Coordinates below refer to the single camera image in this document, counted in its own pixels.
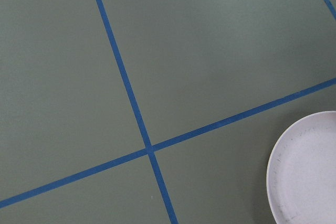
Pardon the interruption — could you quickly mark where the pink plate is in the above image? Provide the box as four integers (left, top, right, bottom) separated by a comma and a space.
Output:
266, 111, 335, 223

